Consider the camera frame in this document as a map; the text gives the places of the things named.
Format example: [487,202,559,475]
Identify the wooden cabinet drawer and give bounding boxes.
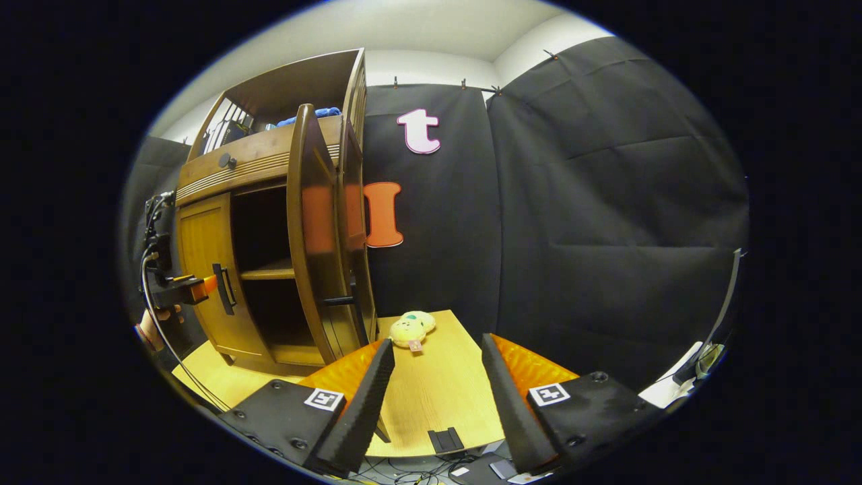
[175,116,344,207]

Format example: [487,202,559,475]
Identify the small black bracket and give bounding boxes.
[428,426,465,455]

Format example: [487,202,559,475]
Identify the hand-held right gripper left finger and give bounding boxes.
[219,338,396,479]

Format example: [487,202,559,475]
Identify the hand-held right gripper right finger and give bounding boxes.
[480,333,667,476]

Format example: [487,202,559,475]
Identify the tangled black cables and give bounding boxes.
[350,455,486,485]

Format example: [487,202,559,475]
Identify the long black gripper cable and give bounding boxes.
[139,246,233,413]

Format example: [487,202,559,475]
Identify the blue folded cloth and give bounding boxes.
[276,106,342,129]

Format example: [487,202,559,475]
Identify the wooden double-door shoe cabinet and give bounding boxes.
[174,47,378,378]

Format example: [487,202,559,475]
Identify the black backdrop cloth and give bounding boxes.
[121,37,750,391]

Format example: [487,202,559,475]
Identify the wooden shoe cabinet door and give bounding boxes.
[286,103,370,366]
[176,192,273,358]

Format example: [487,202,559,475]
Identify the yellow plush toy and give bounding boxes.
[389,310,437,352]

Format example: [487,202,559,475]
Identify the black device box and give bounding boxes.
[450,453,533,485]

